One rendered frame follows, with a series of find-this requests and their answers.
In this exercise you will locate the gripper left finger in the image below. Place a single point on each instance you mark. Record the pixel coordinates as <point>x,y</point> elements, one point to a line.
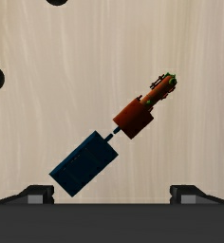
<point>38,193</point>

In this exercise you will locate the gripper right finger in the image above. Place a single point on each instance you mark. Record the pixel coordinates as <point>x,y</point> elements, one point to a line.
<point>186,193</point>

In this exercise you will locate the red and blue toy train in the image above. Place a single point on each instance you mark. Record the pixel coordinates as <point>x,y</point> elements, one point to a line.
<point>85,163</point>

